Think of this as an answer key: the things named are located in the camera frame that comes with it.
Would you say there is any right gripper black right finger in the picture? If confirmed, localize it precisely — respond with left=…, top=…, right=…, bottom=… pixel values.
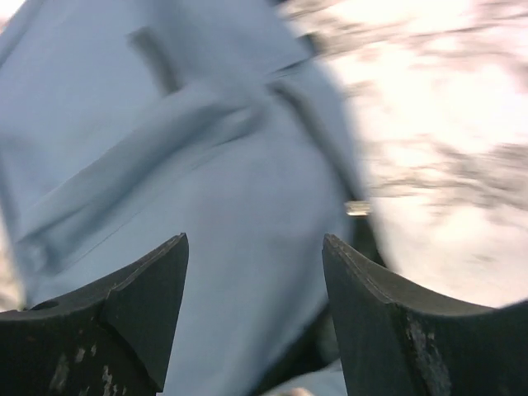
left=323, top=235, right=527, bottom=396

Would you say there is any blue student backpack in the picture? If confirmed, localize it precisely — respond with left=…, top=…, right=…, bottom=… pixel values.
left=1, top=1, right=365, bottom=395

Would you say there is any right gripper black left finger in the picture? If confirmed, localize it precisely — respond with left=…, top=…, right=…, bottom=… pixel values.
left=1, top=233, right=189, bottom=396

